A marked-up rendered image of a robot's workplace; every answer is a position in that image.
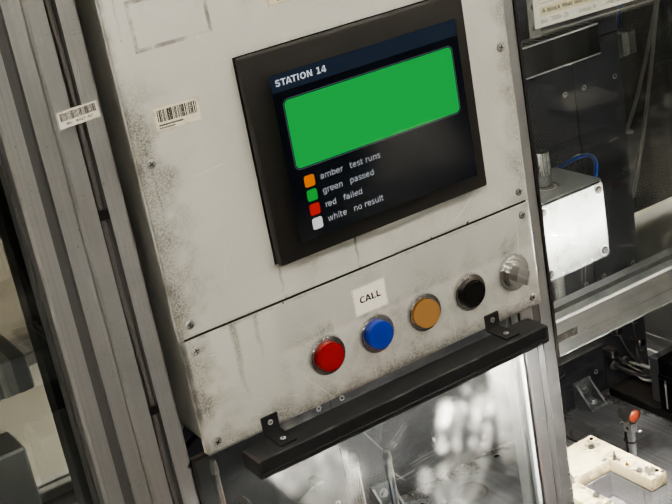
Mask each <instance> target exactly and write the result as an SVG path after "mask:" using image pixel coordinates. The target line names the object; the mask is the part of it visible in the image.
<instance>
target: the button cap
mask: <svg viewBox="0 0 672 504"><path fill-rule="evenodd" d="M393 334H394V332H393V327H392V325H391V324H390V323H389V322H387V321H385V320H376V321H374V322H373V323H372V324H371V325H370V326H369V328H368V330H367V333H366V340H367V343H368V344H369V346H371V347H372V348H374V349H378V350H379V349H384V348H386V347H387V346H388V345H389V344H390V343H391V341H392V339H393Z"/></svg>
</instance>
